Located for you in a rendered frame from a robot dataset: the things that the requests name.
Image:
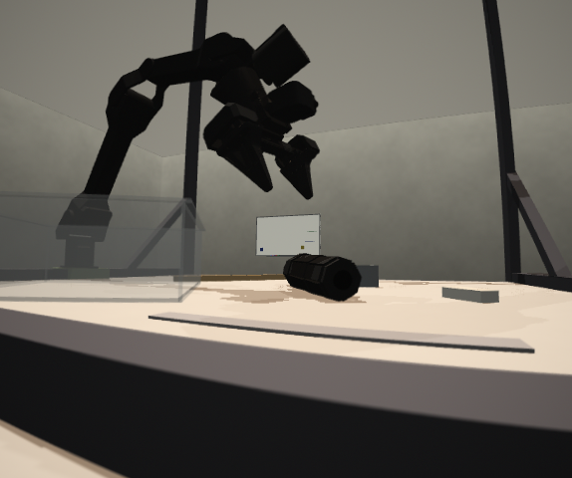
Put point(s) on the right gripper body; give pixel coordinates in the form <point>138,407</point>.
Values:
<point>232,116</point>

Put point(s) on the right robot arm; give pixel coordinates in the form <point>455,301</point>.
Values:
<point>128,112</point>

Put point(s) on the tan wooden stick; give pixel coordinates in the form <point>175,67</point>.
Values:
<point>217,278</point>

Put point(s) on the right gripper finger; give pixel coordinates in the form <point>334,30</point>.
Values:
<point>242,149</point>
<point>297,172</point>

